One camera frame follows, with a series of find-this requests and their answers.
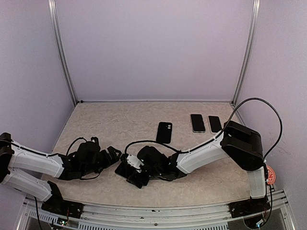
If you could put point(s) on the dark phone case underneath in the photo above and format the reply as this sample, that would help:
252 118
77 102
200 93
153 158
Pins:
164 132

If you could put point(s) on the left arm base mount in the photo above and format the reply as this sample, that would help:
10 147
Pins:
57 205

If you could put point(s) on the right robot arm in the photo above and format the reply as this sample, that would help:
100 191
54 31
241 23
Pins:
238 142

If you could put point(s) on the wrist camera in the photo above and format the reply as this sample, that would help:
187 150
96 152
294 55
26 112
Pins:
95 140
132 161

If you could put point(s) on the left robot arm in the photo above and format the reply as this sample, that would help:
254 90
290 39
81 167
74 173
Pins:
16 160

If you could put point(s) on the aluminium corner post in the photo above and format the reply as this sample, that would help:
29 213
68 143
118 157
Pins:
56 28
248 50

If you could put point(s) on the right aluminium corner post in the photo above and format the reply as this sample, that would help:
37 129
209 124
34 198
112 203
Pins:
248 50

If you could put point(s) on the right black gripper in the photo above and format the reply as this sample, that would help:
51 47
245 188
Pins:
136 180

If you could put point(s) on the red white patterned coaster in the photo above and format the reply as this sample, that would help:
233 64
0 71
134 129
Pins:
271 175

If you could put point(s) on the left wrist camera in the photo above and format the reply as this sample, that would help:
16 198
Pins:
95 140

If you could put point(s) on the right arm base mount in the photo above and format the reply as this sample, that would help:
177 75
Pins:
249 206

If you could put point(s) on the aluminium front rail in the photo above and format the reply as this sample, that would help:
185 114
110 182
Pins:
201 217

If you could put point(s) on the left aluminium corner post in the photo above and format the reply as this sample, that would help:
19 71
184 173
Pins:
56 28

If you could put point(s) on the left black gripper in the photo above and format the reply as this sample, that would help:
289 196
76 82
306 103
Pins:
107 160

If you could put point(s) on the black phone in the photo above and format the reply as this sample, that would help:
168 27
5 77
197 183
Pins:
198 122
215 124
124 170

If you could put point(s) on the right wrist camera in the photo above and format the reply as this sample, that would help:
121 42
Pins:
132 161

